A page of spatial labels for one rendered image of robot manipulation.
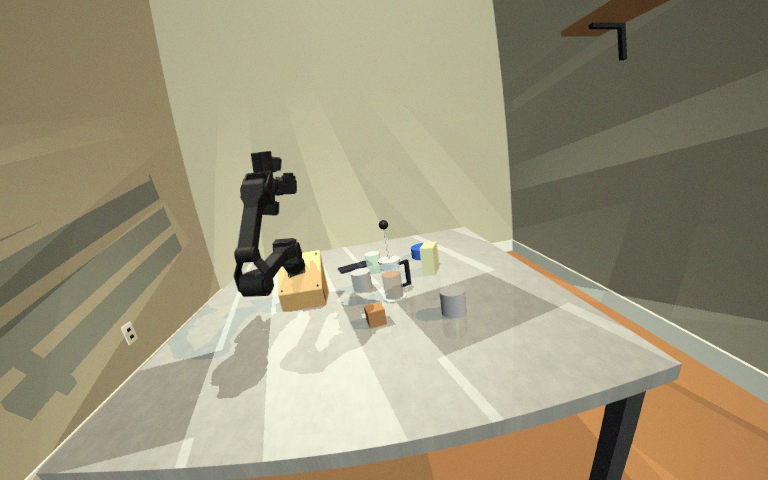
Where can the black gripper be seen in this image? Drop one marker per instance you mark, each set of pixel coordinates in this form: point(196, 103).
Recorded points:
point(273, 209)

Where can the blue short cylinder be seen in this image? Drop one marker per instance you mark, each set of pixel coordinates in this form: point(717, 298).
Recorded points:
point(415, 250)

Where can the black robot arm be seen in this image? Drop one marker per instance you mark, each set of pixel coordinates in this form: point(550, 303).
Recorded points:
point(256, 193)

